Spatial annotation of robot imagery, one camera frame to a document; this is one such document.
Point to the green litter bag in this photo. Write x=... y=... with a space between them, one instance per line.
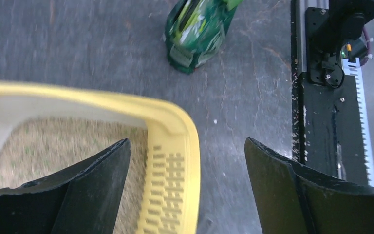
x=195 y=31

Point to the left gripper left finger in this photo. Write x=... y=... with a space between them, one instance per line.
x=81 y=199

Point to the yellow litter box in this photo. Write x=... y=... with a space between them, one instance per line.
x=170 y=202

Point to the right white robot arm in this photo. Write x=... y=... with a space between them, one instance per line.
x=327 y=34

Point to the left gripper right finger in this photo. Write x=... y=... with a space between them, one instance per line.
x=292 y=198

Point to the slotted cable duct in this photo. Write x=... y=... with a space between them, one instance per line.
x=354 y=69

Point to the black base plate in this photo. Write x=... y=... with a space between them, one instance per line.
x=326 y=130

